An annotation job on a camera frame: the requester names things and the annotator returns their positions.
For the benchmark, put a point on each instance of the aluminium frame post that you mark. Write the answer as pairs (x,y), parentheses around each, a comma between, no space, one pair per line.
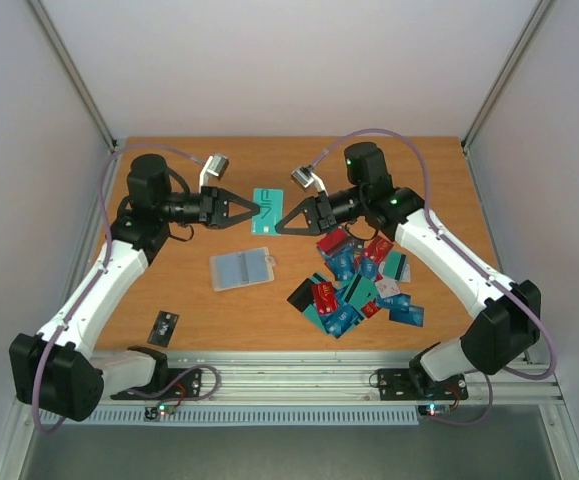
(528,33)
(58,46)

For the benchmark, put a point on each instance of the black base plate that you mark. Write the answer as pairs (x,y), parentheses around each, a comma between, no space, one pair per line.
(395,384)
(184,384)

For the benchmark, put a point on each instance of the black card under red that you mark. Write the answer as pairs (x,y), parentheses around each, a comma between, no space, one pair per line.
(302,297)

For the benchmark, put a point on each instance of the left aluminium frame post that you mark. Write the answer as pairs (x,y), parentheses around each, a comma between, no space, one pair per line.
(58,46)

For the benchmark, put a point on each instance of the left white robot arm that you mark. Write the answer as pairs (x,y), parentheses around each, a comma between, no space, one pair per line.
(53,370)

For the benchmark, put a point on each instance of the red card top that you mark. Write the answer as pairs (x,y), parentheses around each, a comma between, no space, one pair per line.
(333,241)

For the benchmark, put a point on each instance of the blue card right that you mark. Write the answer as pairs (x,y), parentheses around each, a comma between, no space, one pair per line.
(413,315)

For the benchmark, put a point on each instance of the beige card holder wallet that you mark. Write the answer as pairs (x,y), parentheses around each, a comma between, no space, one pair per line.
(241,269)

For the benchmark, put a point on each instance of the red VIP card upper right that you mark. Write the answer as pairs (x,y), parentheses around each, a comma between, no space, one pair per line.
(377,250)

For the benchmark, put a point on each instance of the white red card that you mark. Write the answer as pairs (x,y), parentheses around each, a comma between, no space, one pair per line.
(387,287)

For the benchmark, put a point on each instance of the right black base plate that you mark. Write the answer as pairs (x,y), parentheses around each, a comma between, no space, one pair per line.
(395,384)

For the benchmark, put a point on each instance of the left small circuit board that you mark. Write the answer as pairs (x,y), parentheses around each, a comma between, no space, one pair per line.
(160,411)

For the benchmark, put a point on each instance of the right small circuit board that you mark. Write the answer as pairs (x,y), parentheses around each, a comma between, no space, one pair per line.
(434,410)

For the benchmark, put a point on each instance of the red VIP card left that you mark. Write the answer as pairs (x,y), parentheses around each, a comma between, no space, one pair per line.
(325,299)

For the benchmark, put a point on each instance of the teal VIP card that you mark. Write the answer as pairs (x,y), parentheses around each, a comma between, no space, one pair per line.
(271,203)

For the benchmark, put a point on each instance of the blue card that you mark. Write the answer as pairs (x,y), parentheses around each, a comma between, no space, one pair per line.
(342,265)
(413,315)

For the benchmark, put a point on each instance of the small circuit board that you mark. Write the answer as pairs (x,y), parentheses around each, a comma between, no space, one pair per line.
(434,410)
(160,411)

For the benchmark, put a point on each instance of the red vip card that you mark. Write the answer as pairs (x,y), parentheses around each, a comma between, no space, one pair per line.
(325,299)
(377,250)

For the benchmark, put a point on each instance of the grey slotted cable duct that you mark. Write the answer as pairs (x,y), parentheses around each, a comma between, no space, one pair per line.
(240,416)

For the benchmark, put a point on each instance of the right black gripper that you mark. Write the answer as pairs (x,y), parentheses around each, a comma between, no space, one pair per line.
(322,214)

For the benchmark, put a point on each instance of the lone black VIP card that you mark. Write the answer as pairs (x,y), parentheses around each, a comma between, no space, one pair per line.
(163,328)

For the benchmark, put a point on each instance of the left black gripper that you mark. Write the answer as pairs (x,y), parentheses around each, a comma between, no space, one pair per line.
(215,204)

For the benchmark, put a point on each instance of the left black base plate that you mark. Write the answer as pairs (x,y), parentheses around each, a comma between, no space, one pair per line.
(184,384)

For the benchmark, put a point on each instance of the teal card upper right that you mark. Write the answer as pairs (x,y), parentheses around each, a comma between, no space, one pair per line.
(394,265)

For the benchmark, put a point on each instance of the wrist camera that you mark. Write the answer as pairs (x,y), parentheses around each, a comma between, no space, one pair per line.
(306,178)
(214,167)

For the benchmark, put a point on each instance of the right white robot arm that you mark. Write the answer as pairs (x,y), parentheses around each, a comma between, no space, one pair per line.
(504,313)

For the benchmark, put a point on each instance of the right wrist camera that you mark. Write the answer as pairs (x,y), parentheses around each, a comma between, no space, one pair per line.
(306,178)

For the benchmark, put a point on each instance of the blue card centre top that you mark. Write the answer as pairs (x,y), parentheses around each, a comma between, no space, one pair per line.
(342,265)

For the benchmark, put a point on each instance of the right aluminium frame post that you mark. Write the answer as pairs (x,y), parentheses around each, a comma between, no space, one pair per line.
(528,33)

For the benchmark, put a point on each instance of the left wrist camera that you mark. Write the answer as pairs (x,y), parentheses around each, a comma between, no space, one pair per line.
(214,167)

